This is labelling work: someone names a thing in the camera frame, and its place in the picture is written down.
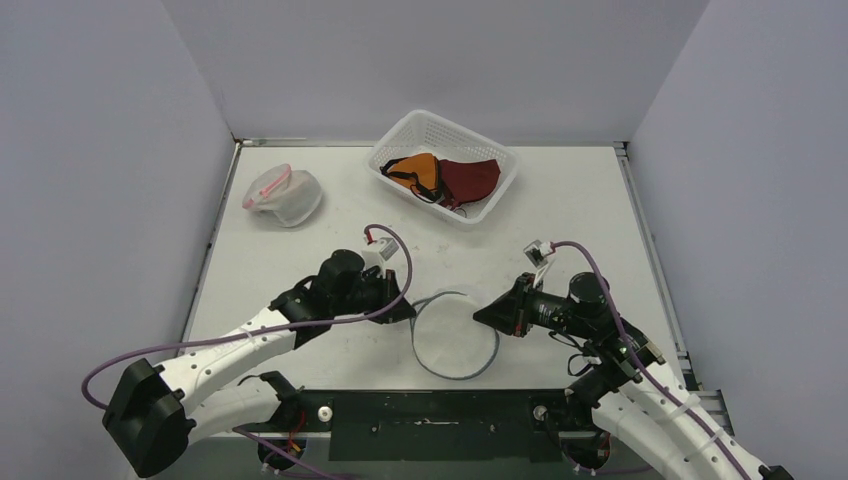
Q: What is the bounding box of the white mesh laundry bag blue zipper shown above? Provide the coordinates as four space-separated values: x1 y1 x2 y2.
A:
410 284 500 381

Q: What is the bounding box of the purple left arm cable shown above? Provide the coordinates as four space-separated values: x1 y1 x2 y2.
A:
80 223 415 480

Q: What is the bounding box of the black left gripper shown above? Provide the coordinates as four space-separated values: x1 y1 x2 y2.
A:
332 267 416 324

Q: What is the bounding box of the dark red orange bra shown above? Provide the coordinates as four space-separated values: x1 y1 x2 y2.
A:
379 153 501 211

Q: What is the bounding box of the white mesh bag pink zipper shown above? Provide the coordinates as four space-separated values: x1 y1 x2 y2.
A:
242 163 323 228

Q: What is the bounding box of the white plastic basket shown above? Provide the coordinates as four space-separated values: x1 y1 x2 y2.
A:
364 110 520 227

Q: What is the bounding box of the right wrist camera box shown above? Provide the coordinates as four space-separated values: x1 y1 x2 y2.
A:
523 240 555 288

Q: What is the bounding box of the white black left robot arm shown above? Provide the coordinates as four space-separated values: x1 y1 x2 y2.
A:
102 249 415 478

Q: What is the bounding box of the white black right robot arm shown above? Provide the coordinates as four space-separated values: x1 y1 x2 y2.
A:
473 272 791 479

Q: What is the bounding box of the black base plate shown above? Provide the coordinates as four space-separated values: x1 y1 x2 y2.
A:
258 390 631 465

